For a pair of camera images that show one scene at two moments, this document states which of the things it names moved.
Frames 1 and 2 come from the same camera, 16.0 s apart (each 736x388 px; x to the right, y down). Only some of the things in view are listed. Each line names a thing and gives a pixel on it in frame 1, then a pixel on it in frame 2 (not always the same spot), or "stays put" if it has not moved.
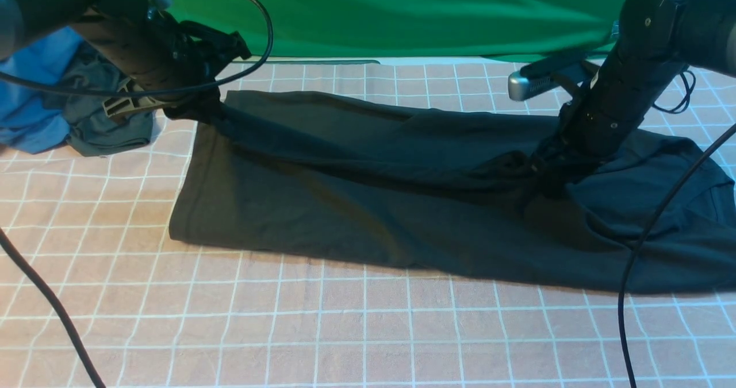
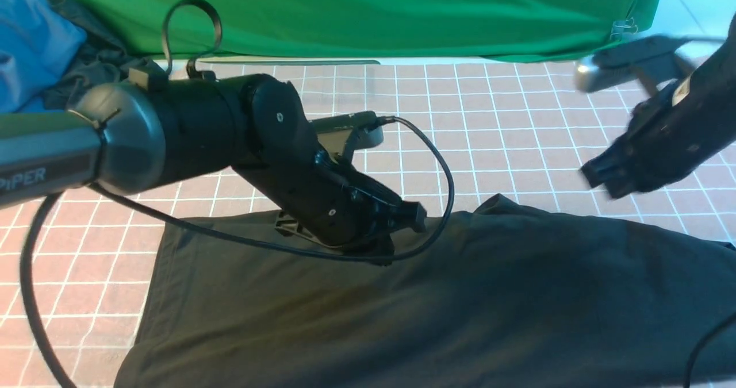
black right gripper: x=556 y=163 to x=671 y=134
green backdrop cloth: x=366 y=15 stays put
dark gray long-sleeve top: x=449 y=188 to x=503 y=294
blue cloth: x=31 y=116 stays put
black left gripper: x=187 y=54 to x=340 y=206
